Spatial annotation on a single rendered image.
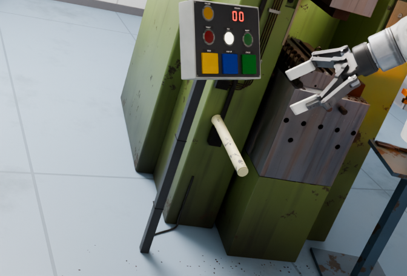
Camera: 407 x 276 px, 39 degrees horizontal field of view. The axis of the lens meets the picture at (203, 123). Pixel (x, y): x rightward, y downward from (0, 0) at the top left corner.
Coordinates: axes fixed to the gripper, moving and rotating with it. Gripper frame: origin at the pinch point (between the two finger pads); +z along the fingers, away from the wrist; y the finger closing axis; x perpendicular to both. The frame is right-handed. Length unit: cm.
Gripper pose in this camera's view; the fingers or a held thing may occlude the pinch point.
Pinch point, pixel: (294, 91)
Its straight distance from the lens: 143.2
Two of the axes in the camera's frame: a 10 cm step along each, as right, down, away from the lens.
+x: -5.3, -6.5, -5.5
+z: -8.5, 3.8, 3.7
